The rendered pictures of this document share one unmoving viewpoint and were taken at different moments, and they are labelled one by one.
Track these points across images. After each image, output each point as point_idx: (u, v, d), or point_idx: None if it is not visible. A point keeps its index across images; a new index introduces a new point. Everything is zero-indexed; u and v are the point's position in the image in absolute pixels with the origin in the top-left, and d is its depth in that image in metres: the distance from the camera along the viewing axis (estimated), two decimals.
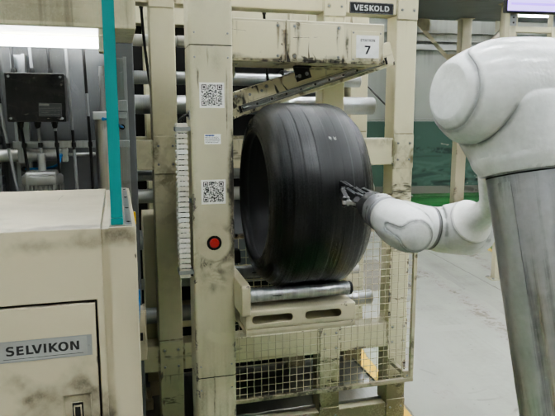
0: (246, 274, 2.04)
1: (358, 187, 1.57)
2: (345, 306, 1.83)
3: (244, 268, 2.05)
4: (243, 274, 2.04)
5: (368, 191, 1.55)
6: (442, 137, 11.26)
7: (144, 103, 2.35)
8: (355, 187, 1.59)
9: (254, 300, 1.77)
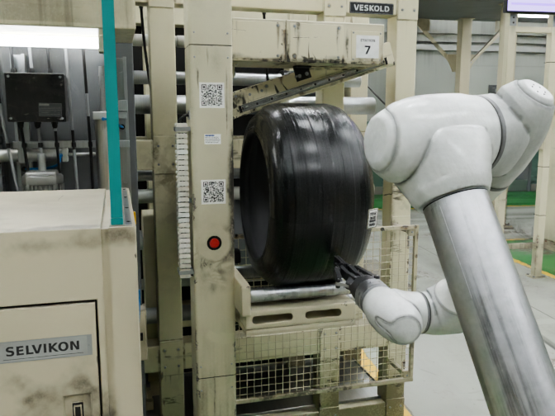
0: None
1: (351, 265, 1.64)
2: (345, 306, 1.83)
3: (243, 278, 2.06)
4: None
5: (361, 270, 1.61)
6: None
7: (144, 103, 2.35)
8: (348, 264, 1.66)
9: None
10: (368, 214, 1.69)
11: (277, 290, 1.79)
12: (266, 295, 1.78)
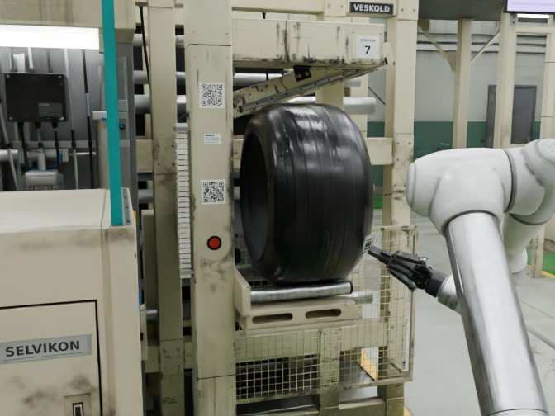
0: (244, 265, 2.07)
1: (391, 258, 1.71)
2: (345, 306, 1.83)
3: None
4: (241, 265, 2.06)
5: (404, 260, 1.69)
6: (442, 137, 11.26)
7: (144, 103, 2.35)
8: (386, 254, 1.72)
9: (253, 289, 1.78)
10: (365, 240, 1.72)
11: (276, 300, 1.81)
12: None
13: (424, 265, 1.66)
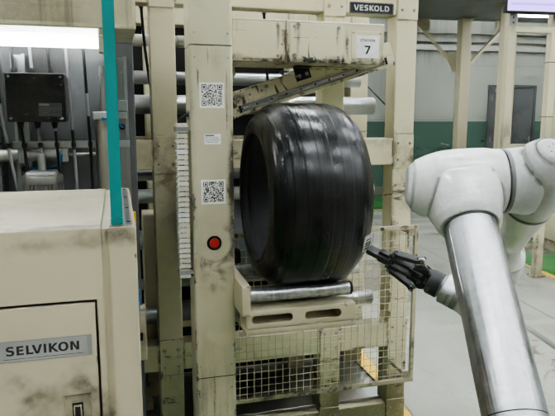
0: (244, 265, 2.07)
1: (390, 258, 1.71)
2: (345, 306, 1.83)
3: None
4: (241, 265, 2.06)
5: (403, 259, 1.69)
6: (442, 137, 11.26)
7: (144, 103, 2.35)
8: (385, 254, 1.72)
9: (253, 289, 1.78)
10: (365, 240, 1.72)
11: (276, 300, 1.81)
12: None
13: (422, 265, 1.66)
